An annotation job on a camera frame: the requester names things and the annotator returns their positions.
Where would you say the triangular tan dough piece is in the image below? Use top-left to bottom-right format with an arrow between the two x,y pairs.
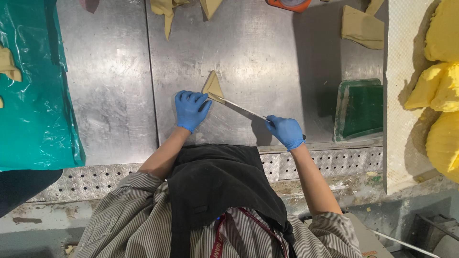
201,70 -> 227,105

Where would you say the person's right hand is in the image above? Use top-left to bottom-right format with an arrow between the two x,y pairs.
265,115 -> 306,152

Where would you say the person's left hand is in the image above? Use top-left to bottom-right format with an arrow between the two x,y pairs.
175,90 -> 213,134

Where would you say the long hanging tan dough piece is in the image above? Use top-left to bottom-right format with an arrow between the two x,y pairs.
150,0 -> 191,41

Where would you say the pointed tan dough piece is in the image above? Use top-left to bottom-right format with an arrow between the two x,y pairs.
199,0 -> 224,21

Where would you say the steel knife with dark handle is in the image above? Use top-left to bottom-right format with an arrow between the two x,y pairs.
207,93 -> 307,140

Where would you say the red lanyard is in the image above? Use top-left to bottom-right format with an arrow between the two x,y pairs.
209,207 -> 288,258

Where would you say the grey striped shirt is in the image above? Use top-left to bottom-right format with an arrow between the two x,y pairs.
73,172 -> 363,258

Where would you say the yellow butter lump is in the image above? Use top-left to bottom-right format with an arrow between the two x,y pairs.
404,62 -> 459,113
426,111 -> 459,184
424,0 -> 459,64

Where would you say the teal plastic sheet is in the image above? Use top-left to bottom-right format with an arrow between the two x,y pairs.
0,0 -> 87,172

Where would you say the white rod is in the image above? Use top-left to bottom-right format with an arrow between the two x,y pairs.
369,229 -> 442,258

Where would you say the orange round container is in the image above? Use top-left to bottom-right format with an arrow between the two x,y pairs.
266,0 -> 313,13

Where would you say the grey metal machine part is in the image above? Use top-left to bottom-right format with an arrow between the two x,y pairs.
408,214 -> 459,258

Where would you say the green plastic tray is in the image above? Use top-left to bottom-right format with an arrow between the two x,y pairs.
332,78 -> 384,143

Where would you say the tan dough strip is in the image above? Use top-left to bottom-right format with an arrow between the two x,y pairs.
365,0 -> 386,17

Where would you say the large folded tan dough sheet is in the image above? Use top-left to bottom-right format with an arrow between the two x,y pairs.
341,5 -> 385,50

